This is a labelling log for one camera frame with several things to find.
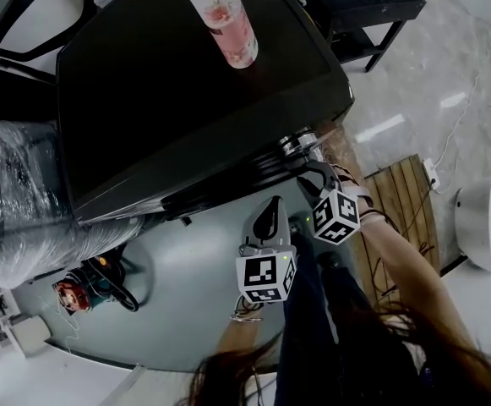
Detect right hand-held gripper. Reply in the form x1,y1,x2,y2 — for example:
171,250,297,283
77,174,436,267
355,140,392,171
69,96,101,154
296,161,362,246

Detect brown wooden plank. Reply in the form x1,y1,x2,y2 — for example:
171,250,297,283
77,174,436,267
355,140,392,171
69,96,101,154
314,124,367,181

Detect white egg-shaped device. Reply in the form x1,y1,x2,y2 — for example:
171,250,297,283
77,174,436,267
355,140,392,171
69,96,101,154
454,174,491,273

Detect person's blue jeans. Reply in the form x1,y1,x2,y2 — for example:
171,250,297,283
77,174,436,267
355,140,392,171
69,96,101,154
274,226,423,406

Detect plastic-wrapped grey appliance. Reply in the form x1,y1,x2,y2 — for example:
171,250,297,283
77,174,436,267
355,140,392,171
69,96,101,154
0,120,145,289

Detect red vacuum cleaner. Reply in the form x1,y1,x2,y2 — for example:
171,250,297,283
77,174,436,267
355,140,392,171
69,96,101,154
52,268,122,315

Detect person's right black shoe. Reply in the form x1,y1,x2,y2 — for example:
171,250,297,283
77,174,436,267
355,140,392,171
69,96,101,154
316,251,347,272

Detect person's left black shoe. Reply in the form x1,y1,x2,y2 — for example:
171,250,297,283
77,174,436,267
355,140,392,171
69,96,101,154
286,216,309,236

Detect person's black shoe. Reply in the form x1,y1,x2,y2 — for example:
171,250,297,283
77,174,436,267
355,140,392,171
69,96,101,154
286,216,309,236
316,251,347,272

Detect pink floral bottle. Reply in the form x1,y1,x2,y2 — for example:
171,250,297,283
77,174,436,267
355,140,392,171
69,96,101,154
178,0,259,70

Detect white and black exercise machine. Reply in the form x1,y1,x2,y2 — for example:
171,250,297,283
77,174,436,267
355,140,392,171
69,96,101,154
0,0,102,105

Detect black washing machine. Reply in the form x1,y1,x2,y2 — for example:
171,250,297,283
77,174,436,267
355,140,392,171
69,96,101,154
56,0,355,228

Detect wooden slatted board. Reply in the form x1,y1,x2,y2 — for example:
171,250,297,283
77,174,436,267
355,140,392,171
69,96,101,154
348,153,440,308

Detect white power strip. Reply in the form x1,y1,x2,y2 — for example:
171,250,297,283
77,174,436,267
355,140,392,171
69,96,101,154
421,157,440,189

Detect person's right forearm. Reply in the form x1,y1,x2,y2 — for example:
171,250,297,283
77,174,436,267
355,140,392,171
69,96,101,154
361,213,483,354

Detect person's left forearm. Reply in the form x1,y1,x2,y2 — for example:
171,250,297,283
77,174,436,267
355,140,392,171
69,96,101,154
215,317,263,354

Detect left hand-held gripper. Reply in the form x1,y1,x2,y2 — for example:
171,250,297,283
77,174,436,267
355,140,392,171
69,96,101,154
235,195,299,305

